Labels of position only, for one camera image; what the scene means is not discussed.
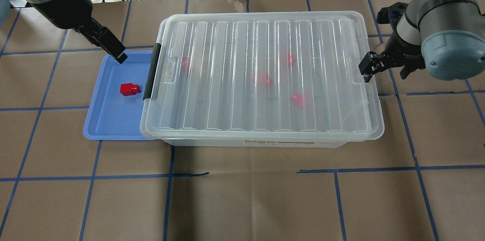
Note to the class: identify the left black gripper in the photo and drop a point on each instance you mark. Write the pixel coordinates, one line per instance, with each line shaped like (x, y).
(63, 10)

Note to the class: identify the clear ribbed box lid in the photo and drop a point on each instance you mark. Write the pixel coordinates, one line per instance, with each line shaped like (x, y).
(261, 76)

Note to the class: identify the blue plastic tray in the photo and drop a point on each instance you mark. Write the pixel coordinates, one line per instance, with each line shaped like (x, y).
(112, 116)

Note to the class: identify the black box latch handle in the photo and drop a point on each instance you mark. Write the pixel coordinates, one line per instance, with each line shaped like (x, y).
(151, 77)

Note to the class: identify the clear plastic storage box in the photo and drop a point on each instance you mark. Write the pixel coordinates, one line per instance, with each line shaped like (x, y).
(261, 82)

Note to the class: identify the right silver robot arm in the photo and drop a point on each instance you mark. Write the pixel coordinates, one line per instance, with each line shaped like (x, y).
(445, 37)

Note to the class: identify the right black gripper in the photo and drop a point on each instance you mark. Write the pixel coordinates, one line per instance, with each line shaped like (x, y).
(404, 50)

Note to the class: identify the red block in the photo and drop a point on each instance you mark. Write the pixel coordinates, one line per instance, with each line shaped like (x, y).
(298, 100)
(261, 79)
(129, 89)
(186, 64)
(287, 59)

